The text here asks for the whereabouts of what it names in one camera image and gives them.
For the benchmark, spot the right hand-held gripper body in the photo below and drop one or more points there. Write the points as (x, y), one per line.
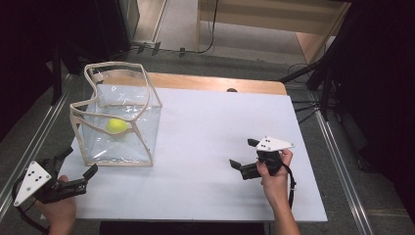
(270, 147)

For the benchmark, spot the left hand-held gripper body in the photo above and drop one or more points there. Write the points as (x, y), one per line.
(32, 181)

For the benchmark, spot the clear plastic bag beige trim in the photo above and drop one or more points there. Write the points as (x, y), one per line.
(120, 143)

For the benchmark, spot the yellow tennis ball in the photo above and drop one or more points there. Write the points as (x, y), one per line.
(116, 125)

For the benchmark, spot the person's left hand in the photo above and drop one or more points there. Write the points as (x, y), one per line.
(60, 209)

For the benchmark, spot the person's right hand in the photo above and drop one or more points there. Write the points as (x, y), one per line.
(275, 186)

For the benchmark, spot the white table sheet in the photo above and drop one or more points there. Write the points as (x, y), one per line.
(202, 124)

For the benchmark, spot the dark round table grommet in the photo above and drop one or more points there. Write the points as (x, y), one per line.
(231, 90)

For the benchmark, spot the black upright stand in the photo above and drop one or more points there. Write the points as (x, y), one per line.
(57, 75)

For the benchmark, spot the black tripod stand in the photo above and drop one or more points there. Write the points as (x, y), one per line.
(321, 71)

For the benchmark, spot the light wooden furniture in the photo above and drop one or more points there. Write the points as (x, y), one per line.
(277, 23)

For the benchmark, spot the aluminium floor rail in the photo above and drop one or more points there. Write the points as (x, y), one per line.
(342, 176)
(29, 147)

